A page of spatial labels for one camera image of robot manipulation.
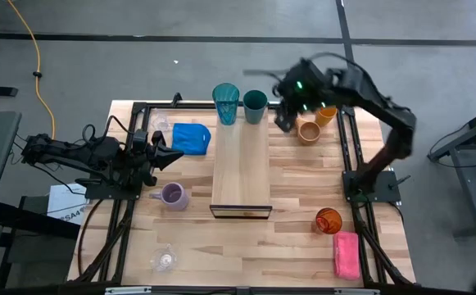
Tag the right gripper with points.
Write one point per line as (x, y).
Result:
(303, 88)

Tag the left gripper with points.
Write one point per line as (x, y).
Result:
(141, 157)

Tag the wide tan wooden bowl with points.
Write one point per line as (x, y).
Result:
(308, 133)

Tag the orange plastic cup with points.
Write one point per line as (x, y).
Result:
(326, 116)

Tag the round clear glass mug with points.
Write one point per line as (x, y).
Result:
(164, 259)

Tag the red faceted transparent tumbler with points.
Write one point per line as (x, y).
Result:
(329, 221)

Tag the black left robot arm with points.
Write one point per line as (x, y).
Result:
(69, 153)

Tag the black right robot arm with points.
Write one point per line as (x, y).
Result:
(389, 114)

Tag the blue cloth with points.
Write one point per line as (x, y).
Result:
(190, 139)

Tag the dark green plastic cup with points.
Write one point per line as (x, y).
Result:
(255, 108)

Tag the small clear glass cup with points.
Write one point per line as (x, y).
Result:
(160, 122)

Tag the teal faceted transparent tumbler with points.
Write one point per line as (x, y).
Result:
(225, 104)

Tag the white printed paper sheet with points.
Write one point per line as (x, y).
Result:
(63, 202)

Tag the pink cloth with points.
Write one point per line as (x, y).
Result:
(346, 256)

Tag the black frame wooden shelf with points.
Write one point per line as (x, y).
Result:
(241, 164)

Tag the black aluminium table frame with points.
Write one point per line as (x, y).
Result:
(344, 143)

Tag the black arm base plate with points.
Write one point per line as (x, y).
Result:
(385, 186)
(110, 192)

